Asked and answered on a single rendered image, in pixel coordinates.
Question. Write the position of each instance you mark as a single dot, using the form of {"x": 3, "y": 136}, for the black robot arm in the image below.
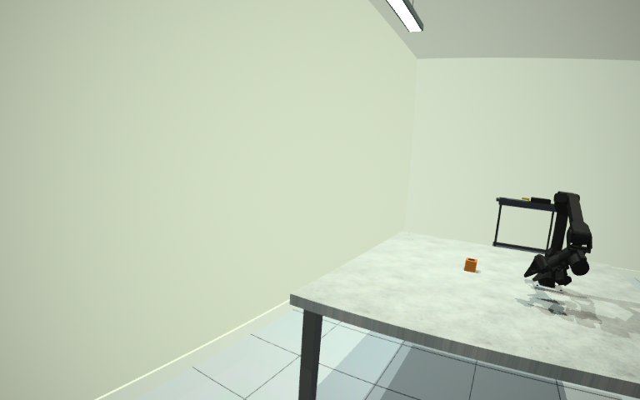
{"x": 567, "y": 206}

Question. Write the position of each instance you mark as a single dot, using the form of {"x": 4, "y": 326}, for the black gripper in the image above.
{"x": 544, "y": 266}

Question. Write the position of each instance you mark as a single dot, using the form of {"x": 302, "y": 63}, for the orange block with dark square face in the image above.
{"x": 470, "y": 264}

